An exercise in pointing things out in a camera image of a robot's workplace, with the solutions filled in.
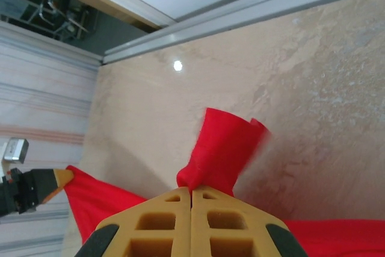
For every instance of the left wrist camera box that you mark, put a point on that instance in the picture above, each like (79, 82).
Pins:
(16, 150)

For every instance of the red t-shirt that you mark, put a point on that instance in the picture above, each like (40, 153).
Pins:
(222, 148)

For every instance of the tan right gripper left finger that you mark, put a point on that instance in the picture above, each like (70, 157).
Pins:
(156, 224)

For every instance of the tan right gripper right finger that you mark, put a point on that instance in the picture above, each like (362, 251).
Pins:
(228, 224)

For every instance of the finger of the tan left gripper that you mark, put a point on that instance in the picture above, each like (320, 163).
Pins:
(51, 176)
(45, 193)

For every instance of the aluminium table edge rail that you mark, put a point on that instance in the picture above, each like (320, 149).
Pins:
(210, 25)

